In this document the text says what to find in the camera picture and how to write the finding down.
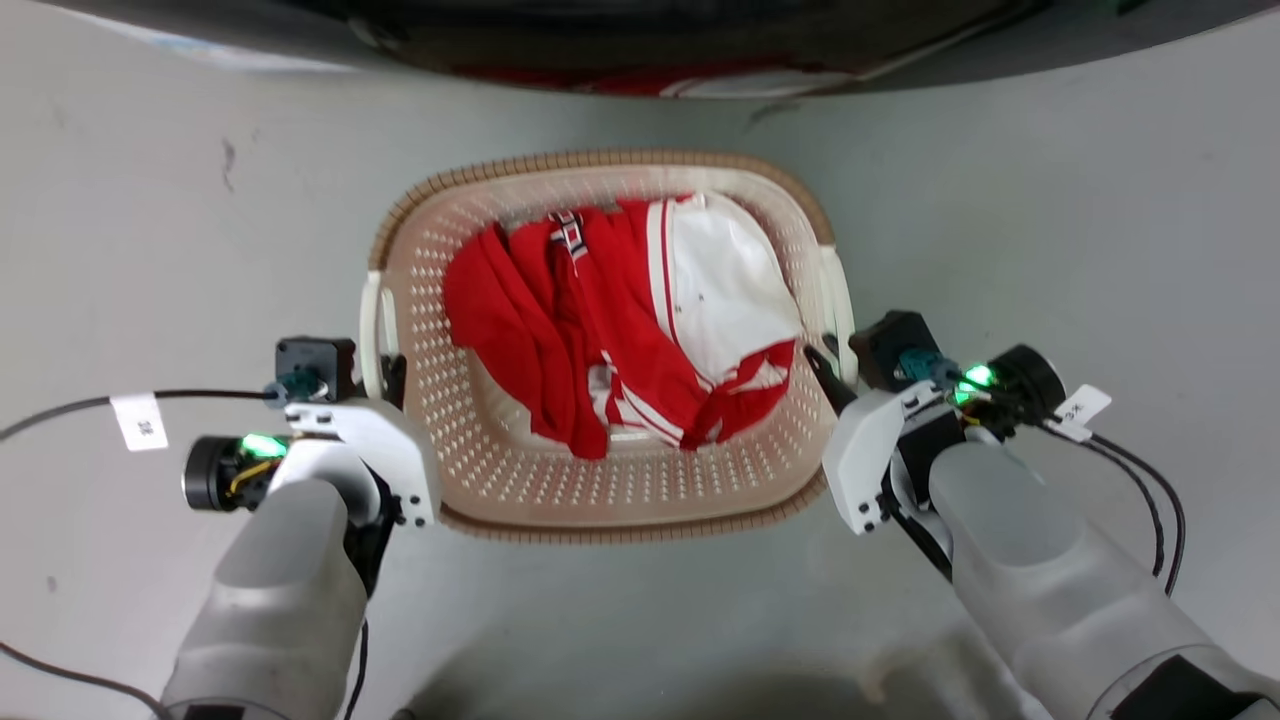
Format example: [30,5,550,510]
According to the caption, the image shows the black left camera cable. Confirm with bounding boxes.
[0,389,281,443]

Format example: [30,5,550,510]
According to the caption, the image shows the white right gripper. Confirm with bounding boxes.
[803,343,1070,537]

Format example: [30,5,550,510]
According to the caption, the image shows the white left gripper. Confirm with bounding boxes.
[183,352,442,530]

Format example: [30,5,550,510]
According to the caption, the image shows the beige plastic laundry basket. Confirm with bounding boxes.
[358,150,859,545]

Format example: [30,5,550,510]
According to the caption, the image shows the thin black right cable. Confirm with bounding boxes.
[1088,432,1188,597]
[1040,422,1169,579]

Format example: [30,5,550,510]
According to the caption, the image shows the white right cable label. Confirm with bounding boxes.
[1051,384,1114,444]

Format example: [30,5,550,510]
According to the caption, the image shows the red and white garment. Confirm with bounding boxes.
[442,192,807,462]

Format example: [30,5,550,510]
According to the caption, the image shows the black cable on floor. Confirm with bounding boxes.
[0,640,151,720]

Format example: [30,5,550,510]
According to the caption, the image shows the white cable label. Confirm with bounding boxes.
[1051,384,1114,444]
[109,392,170,453]

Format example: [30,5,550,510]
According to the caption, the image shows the white left cable label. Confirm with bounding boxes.
[109,392,170,453]

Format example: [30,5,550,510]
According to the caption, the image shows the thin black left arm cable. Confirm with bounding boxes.
[343,618,372,720]

